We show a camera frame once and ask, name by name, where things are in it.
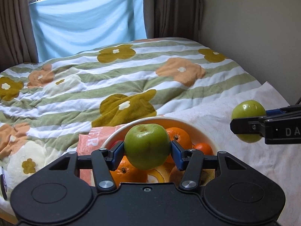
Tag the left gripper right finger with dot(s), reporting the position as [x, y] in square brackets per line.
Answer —
[190, 161]

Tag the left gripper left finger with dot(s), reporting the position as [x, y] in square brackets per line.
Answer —
[103, 162]

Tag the small mandarin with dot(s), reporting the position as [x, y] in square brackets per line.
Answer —
[205, 148]

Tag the large orange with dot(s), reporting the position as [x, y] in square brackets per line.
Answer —
[127, 173]

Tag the red cherry tomato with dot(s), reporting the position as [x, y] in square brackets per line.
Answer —
[112, 145]

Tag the pink printed cloth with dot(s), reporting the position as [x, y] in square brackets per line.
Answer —
[95, 139]

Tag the cream duck-print bowl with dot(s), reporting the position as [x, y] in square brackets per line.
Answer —
[197, 136]

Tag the white tray cloth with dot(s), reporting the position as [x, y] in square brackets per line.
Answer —
[280, 163]

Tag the floral striped quilt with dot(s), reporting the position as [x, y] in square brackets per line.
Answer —
[46, 106]

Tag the black key fob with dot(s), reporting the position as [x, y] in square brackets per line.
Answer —
[3, 184]

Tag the light blue window sheet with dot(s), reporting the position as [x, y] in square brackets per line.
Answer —
[65, 27]

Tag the left brown curtain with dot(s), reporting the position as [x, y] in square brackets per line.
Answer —
[17, 38]

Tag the brown curtain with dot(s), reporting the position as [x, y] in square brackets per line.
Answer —
[17, 38]
[173, 18]

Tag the right brown curtain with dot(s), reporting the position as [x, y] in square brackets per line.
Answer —
[173, 18]

